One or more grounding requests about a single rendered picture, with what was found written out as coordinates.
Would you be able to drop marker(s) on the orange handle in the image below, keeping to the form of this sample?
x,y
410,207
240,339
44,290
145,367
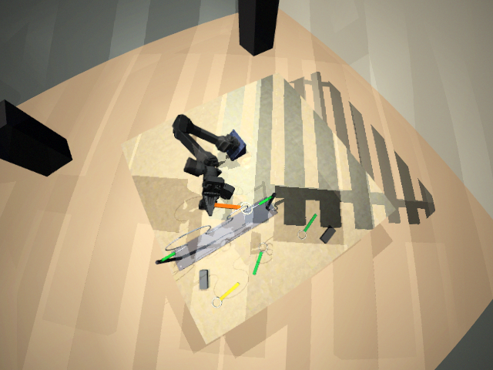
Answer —
x,y
235,207

